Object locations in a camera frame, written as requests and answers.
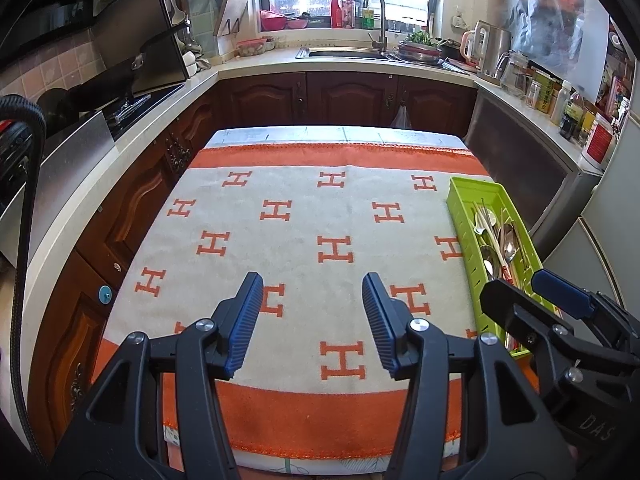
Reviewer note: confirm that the grey mesh-front cabinet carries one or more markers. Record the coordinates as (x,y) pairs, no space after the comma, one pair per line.
(515,160)

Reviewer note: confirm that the orange beige printed blanket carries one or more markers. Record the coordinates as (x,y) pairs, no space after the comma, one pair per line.
(300,200)

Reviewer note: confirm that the row of condiment bottles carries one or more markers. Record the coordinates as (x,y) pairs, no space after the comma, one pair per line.
(560,105)

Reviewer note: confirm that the dark wooden kitchen cabinets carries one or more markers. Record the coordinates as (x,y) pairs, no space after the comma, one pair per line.
(260,100)

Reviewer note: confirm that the large clear plastic bag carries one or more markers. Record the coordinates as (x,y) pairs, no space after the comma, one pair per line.
(550,20)

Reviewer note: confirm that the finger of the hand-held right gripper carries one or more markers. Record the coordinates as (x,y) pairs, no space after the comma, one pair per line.
(510,310)
(560,290)

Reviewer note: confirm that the clear food container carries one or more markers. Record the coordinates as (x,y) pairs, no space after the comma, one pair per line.
(251,48)

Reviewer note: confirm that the blue round knob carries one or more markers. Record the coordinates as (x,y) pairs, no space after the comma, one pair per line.
(105,294)

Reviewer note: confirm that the black cooktop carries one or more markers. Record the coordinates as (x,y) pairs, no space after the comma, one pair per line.
(145,110)

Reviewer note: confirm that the green bottle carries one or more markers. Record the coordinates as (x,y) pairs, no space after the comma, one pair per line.
(368,20)

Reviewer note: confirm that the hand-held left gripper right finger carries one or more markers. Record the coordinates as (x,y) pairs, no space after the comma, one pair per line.
(380,330)

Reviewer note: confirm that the white kitchen countertop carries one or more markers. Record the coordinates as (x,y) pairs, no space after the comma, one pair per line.
(240,62)

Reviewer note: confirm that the green plastic tray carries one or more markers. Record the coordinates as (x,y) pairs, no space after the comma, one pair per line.
(462,200)

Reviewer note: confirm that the glass pitcher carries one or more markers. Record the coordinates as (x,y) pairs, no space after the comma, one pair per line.
(515,75)

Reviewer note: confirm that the pink basket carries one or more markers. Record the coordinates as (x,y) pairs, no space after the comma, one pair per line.
(272,20)

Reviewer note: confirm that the white electric kettle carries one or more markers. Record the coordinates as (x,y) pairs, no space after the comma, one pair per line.
(487,47)

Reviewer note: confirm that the steel sink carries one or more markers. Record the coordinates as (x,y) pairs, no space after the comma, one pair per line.
(345,52)

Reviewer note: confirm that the white chopstick red stripes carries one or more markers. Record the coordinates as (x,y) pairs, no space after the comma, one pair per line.
(500,260)

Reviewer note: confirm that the steel basin with vegetables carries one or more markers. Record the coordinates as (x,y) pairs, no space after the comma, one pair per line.
(417,50)

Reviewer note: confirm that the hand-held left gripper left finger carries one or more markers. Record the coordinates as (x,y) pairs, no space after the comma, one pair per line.
(245,330)

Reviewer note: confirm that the steel faucet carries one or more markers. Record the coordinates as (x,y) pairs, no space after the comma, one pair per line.
(382,15)

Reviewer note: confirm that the steel splash panel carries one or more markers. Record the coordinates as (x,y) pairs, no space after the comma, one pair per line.
(75,170)

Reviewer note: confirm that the wooden cutting board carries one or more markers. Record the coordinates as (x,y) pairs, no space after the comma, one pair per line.
(230,12)

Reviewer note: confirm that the white ceramic spoon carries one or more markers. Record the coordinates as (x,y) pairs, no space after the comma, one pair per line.
(487,220)

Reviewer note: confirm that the black range hood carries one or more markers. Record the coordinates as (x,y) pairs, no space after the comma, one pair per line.
(150,35)

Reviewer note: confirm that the red label box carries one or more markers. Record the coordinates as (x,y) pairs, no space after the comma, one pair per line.
(600,142)

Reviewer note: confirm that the hanging plastic bag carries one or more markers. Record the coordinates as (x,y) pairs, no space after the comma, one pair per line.
(400,119)

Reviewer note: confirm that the large steel spoon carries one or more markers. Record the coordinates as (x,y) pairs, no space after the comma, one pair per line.
(486,255)
(509,247)

